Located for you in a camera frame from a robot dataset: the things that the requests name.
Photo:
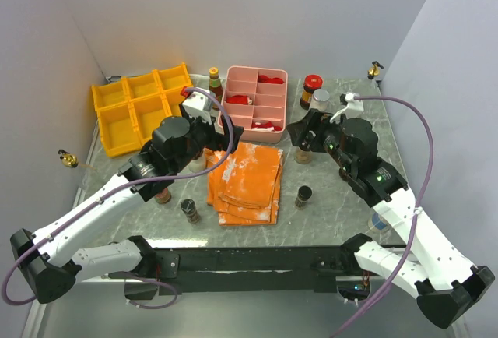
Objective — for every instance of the white bottle black cap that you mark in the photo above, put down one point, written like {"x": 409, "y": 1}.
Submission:
{"x": 198, "y": 164}

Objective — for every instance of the silver lid glass jar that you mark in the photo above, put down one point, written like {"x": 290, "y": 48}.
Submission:
{"x": 320, "y": 100}

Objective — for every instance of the brass clamp right wall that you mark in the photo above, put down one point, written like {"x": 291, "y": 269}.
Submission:
{"x": 374, "y": 70}

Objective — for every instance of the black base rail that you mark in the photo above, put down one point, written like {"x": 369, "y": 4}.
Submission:
{"x": 193, "y": 270}

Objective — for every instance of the dark spice jar right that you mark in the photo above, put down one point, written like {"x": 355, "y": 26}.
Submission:
{"x": 303, "y": 195}

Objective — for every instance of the pink divided tray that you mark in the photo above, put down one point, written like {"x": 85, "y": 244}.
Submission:
{"x": 269, "y": 101}

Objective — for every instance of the red sock top compartment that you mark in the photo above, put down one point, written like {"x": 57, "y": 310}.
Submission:
{"x": 270, "y": 80}

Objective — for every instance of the brass clamp wall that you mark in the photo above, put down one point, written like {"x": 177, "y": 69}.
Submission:
{"x": 374, "y": 70}
{"x": 71, "y": 160}

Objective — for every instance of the dark spice shaker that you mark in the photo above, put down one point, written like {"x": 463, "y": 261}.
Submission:
{"x": 189, "y": 209}

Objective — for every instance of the yellow plastic bin organizer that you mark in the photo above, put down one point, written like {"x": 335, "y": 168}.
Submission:
{"x": 129, "y": 109}

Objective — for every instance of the red white sock bottom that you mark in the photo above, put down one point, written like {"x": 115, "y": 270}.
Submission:
{"x": 266, "y": 126}

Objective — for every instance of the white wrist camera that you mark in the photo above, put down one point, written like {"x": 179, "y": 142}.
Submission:
{"x": 352, "y": 108}
{"x": 198, "y": 103}

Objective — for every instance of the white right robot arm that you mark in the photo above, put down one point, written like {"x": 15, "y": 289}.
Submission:
{"x": 444, "y": 283}

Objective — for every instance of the red sock middle compartment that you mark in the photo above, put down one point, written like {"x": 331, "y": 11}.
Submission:
{"x": 239, "y": 99}

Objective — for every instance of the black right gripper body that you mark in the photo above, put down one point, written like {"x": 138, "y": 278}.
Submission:
{"x": 327, "y": 139}

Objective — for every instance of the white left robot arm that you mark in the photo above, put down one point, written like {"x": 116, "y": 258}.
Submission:
{"x": 53, "y": 259}

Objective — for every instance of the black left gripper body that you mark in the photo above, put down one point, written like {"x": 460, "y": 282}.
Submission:
{"x": 202, "y": 135}

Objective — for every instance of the sauce bottle green label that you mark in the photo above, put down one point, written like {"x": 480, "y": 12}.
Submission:
{"x": 163, "y": 197}

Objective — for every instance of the orange tie-dye cloth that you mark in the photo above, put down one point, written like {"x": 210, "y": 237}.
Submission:
{"x": 245, "y": 189}

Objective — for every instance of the sauce bottle yellow cap back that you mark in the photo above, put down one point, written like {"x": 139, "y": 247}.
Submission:
{"x": 215, "y": 85}

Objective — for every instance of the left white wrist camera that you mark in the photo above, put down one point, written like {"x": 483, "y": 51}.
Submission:
{"x": 198, "y": 103}

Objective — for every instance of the brown spice jar under gripper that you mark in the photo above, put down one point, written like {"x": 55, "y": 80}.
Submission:
{"x": 302, "y": 156}

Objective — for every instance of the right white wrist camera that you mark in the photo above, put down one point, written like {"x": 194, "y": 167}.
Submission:
{"x": 352, "y": 108}

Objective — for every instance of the red lid sauce jar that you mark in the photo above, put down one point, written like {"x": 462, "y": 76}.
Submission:
{"x": 311, "y": 83}

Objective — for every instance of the red sock compartment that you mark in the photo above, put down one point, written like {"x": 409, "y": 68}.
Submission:
{"x": 239, "y": 99}
{"x": 270, "y": 80}

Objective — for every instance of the brass clamp left wall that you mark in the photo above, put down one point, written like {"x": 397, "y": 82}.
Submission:
{"x": 71, "y": 160}

